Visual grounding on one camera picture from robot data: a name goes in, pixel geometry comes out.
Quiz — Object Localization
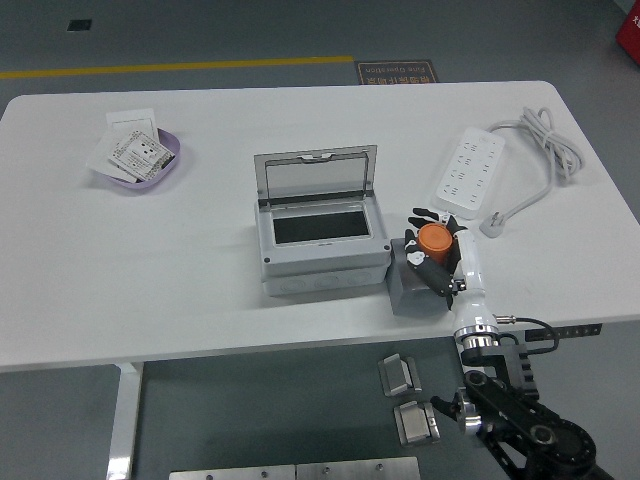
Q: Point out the grey cube with round hole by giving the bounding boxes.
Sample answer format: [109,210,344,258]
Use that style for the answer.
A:
[385,237,459,317]

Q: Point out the red object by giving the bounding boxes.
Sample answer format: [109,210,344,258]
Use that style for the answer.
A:
[614,8,640,56]

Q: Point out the orange cylinder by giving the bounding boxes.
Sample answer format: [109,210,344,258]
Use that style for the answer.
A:
[417,223,454,266]

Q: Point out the blank white card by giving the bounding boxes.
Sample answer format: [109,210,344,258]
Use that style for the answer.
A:
[85,130,136,184]

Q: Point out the yellow floor tape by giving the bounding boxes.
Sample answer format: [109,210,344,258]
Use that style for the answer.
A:
[0,54,355,81]

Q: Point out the purple plastic tray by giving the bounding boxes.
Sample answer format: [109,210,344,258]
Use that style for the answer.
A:
[92,127,182,192]

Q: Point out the white power cord with plug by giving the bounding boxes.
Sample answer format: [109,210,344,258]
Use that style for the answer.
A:
[479,106,586,239]

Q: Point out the black perforated table rail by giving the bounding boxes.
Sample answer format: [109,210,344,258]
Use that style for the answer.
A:
[524,323,603,342]

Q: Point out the grey box with clear lid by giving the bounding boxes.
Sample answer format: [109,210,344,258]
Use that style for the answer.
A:
[253,144,392,298]

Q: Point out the brown floor sign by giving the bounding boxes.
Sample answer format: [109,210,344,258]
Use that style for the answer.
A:
[354,60,440,85]

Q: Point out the white table leg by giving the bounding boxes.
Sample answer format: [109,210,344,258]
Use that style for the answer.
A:
[106,362,145,480]

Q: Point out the long metal plate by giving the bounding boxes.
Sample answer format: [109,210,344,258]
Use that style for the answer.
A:
[295,455,421,480]
[168,464,298,480]

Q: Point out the printed white socket card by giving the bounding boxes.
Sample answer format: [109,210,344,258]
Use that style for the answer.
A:
[106,129,176,182]

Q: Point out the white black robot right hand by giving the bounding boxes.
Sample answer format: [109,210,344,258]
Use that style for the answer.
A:
[403,206,501,334]

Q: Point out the small metal block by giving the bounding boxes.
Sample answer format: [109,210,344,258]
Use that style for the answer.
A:
[392,399,442,447]
[377,353,424,399]

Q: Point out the plain white switch plate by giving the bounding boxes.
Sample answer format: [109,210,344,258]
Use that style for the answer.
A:
[105,108,160,139]

